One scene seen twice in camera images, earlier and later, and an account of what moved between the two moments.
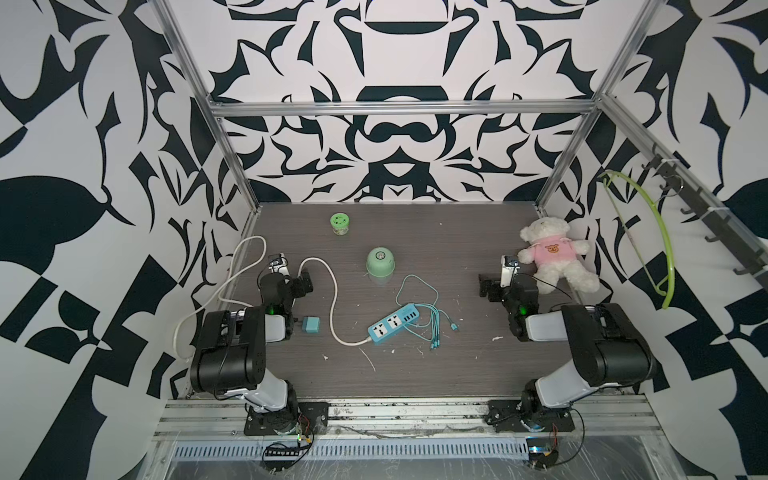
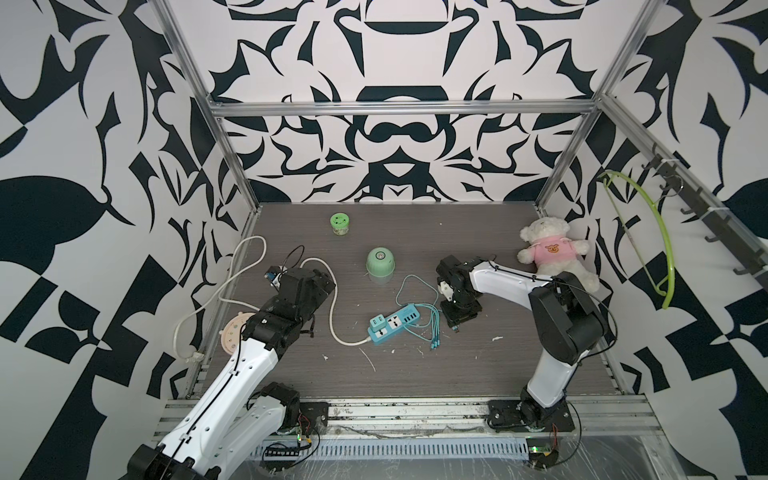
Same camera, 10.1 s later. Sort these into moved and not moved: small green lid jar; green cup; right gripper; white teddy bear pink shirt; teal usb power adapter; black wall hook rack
Moved: right gripper; teal usb power adapter
Not moved: green cup; white teddy bear pink shirt; small green lid jar; black wall hook rack
